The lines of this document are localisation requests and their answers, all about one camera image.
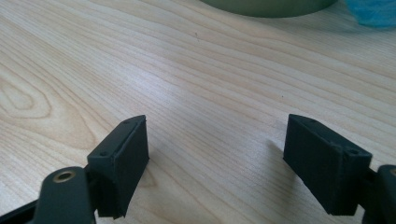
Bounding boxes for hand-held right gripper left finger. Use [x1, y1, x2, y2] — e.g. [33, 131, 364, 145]
[86, 115, 150, 219]

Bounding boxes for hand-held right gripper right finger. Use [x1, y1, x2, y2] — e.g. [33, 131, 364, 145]
[282, 113, 374, 217]

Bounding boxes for blue plastic bag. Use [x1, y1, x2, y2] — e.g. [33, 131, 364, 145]
[345, 0, 396, 28]

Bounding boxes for green round container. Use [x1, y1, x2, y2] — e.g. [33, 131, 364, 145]
[199, 0, 339, 19]

